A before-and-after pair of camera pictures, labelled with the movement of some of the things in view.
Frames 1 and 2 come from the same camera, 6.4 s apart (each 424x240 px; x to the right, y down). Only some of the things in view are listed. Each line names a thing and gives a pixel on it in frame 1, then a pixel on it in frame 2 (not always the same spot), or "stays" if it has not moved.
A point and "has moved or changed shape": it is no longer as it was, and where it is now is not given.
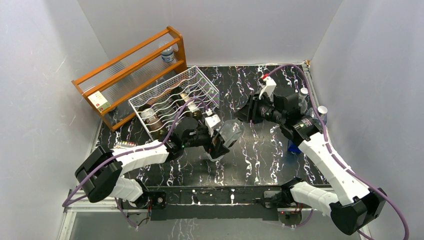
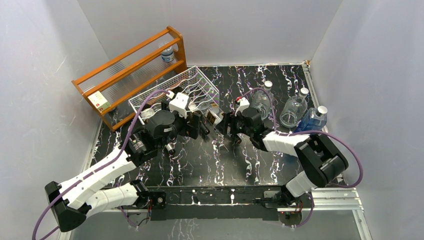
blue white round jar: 168,55 stays
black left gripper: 218,149 → 188,130
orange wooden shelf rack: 148,63 stays
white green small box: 99,101 stays
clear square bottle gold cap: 231,130 has moved or changed shape
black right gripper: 249,110 → 228,118
